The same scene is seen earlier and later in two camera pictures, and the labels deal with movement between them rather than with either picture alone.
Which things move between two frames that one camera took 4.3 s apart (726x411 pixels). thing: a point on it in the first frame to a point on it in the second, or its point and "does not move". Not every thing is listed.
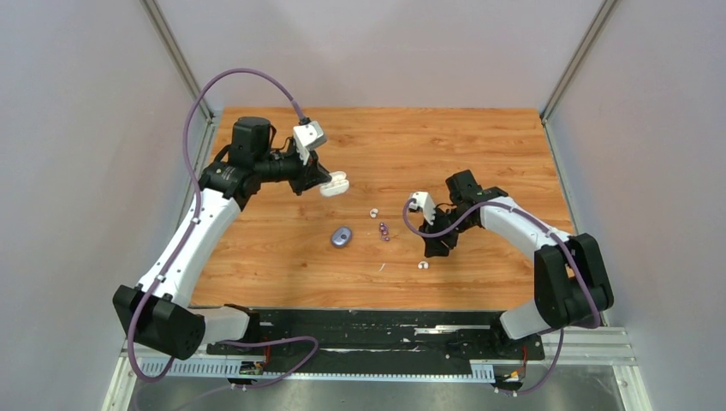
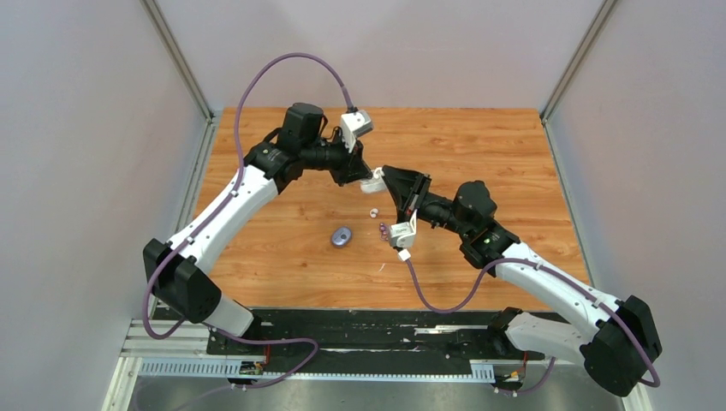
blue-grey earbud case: x=342 y=236 does not move
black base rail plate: x=310 y=339 does not move
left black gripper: x=309 y=175 to x=353 y=167
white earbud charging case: x=338 y=185 to x=376 y=183
